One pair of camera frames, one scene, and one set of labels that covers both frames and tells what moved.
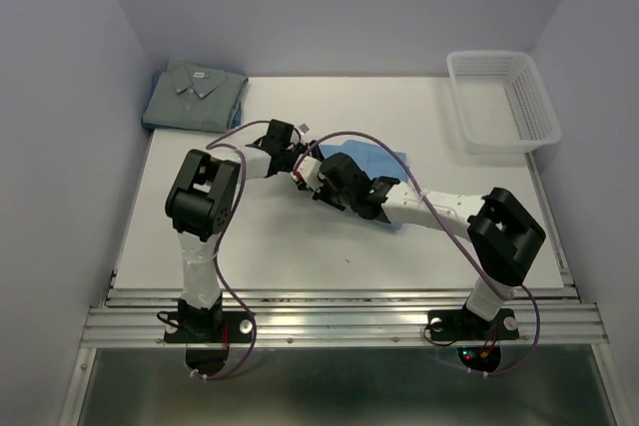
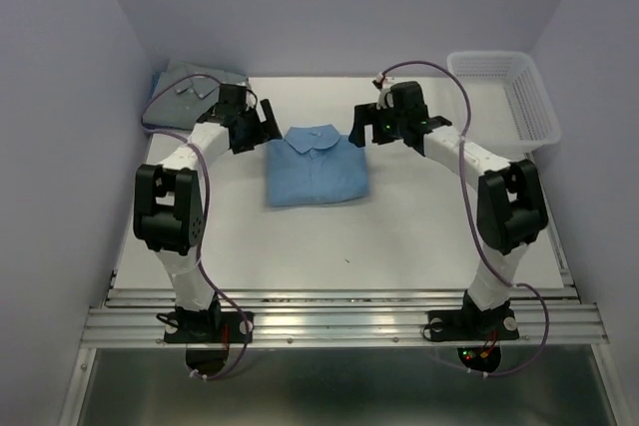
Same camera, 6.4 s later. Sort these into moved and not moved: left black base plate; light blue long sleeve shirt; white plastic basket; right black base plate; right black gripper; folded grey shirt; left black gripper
Moved: right black gripper; light blue long sleeve shirt; left black gripper
Not moved: left black base plate; folded grey shirt; white plastic basket; right black base plate
